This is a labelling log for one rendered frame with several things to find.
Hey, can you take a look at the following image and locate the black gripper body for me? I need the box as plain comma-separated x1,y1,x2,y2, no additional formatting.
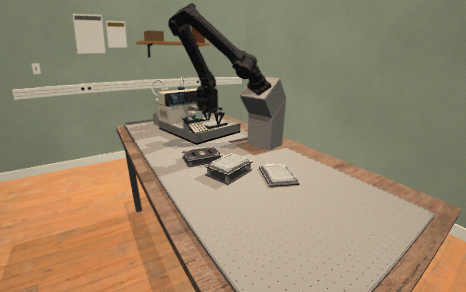
205,98,222,114

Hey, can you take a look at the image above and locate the white well plate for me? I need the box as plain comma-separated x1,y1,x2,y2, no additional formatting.
202,119,225,127
264,164,294,182
211,153,247,171

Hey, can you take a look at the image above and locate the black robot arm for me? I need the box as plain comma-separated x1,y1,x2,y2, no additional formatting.
168,3,272,99

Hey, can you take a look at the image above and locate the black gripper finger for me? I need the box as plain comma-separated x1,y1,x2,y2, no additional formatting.
202,110,211,121
214,112,224,125

